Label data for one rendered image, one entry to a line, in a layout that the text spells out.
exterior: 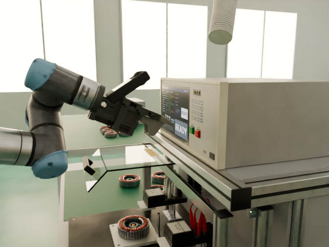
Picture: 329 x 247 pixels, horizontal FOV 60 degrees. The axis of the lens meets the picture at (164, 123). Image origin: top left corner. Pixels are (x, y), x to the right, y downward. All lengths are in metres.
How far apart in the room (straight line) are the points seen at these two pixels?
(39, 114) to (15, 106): 4.77
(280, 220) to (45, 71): 0.62
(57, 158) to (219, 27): 1.54
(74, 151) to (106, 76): 3.26
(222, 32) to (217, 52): 4.17
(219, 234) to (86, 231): 0.62
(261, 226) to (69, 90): 0.51
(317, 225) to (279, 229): 0.09
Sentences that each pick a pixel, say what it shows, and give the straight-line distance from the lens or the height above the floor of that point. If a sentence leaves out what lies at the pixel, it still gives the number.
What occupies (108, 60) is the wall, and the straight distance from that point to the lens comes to 5.44.
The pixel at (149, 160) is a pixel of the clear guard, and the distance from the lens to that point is 0.91.
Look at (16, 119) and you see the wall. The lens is 5.52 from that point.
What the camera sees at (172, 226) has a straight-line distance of 0.84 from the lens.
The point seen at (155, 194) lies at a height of 0.92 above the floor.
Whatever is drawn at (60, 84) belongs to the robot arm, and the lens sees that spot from 0.67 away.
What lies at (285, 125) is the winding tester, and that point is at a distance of 0.77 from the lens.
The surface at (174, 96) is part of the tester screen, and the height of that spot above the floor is 1.26.
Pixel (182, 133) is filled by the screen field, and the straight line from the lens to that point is 0.86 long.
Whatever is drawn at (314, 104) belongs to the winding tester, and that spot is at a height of 1.26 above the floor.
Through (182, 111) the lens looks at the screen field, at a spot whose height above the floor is 1.23.
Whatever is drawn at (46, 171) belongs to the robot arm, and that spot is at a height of 1.13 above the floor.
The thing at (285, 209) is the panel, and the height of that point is 1.04.
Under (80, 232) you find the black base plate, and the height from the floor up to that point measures 0.77.
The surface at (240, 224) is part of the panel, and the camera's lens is 0.88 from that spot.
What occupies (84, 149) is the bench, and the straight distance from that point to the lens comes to 2.32.
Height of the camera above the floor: 1.34
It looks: 10 degrees down
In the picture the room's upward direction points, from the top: straight up
